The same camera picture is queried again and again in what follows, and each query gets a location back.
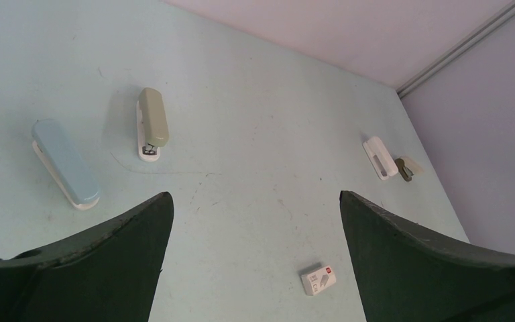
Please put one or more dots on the aluminium frame rail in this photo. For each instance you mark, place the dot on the aluminium frame rail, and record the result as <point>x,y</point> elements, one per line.
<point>480,33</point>

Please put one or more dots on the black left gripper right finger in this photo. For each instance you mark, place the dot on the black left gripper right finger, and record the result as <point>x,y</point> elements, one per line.
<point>407,272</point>

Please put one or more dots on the light blue white stapler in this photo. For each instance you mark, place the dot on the light blue white stapler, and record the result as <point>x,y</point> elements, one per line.
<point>58,153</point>

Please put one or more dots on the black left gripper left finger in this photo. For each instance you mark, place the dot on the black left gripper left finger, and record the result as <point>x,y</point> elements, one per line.
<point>108,272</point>

